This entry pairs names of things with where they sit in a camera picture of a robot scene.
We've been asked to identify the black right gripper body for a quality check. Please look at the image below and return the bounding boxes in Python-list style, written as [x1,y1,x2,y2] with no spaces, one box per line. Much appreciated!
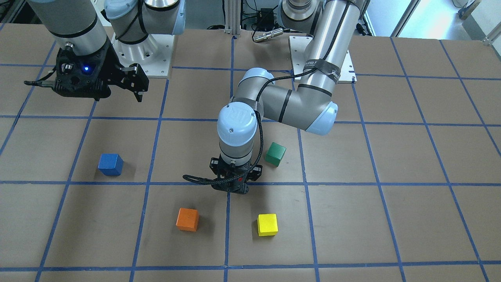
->
[52,39,149,99]

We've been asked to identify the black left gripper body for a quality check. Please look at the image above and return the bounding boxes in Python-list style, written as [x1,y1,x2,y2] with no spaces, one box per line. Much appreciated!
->
[209,157,263,194]

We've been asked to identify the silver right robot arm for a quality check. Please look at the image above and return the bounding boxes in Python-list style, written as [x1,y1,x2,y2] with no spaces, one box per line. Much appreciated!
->
[24,0,186,102]

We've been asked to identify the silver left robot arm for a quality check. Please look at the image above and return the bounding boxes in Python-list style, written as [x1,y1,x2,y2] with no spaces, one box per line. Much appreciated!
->
[183,0,369,194]

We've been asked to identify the green wooden block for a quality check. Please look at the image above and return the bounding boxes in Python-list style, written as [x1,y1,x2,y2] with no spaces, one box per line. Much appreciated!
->
[265,142,287,167]

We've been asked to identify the orange wooden block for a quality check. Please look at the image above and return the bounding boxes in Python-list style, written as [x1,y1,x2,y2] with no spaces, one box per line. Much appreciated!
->
[176,208,199,232]

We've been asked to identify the yellow wooden block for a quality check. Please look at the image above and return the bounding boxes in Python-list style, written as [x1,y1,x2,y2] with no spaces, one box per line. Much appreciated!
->
[257,213,278,236]

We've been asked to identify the blue wooden block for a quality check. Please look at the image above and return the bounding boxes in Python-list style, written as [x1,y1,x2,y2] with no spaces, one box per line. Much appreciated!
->
[98,154,124,175]

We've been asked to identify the silver metal cylinder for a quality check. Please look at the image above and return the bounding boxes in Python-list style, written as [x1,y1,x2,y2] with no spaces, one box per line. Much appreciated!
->
[252,27,283,43]

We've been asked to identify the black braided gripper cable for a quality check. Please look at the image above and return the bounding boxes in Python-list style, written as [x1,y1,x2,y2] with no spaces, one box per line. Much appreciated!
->
[182,0,353,186]

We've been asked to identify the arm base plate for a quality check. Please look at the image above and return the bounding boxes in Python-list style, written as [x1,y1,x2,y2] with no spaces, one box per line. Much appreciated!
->
[289,36,357,84]
[111,34,176,78]

